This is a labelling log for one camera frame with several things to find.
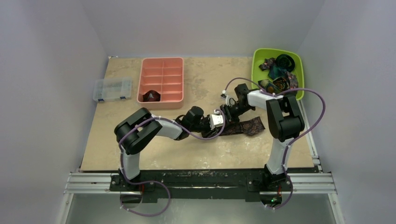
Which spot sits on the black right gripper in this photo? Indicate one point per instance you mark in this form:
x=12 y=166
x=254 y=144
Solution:
x=224 y=114

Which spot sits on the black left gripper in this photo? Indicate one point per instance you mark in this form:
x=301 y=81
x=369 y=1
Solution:
x=208 y=132

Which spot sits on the brown patterned necktie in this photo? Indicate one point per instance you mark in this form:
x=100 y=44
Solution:
x=249 y=128

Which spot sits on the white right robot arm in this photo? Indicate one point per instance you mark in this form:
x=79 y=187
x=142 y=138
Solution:
x=285 y=124

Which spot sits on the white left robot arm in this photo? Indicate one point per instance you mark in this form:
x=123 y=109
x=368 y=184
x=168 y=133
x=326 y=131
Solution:
x=135 y=132

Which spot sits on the colourful ties pile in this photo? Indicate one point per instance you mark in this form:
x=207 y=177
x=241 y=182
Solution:
x=279 y=79

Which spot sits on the dark red rolled tie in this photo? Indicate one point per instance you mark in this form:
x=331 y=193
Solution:
x=151 y=96

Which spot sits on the pink compartment tray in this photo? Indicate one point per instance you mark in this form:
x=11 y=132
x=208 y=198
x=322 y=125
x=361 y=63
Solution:
x=166 y=76

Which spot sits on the green plastic bin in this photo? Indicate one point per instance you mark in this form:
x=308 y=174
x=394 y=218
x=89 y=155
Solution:
x=261 y=54

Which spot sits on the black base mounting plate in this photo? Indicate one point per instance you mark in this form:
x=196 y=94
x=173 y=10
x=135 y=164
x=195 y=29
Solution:
x=248 y=184

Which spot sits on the dark green rolled tie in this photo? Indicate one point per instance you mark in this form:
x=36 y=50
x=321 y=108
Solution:
x=285 y=62

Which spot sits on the clear plastic organizer box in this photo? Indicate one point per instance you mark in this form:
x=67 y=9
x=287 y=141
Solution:
x=112 y=89

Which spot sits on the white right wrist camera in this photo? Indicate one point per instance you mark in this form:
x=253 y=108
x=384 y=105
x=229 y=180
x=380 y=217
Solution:
x=229 y=101

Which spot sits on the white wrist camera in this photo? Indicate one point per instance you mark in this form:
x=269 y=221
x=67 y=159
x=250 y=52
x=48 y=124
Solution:
x=217 y=120
x=229 y=101

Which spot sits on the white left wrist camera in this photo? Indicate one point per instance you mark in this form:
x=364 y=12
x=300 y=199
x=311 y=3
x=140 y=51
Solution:
x=217 y=120

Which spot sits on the aluminium frame rail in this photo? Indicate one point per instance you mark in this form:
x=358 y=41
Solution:
x=304 y=181

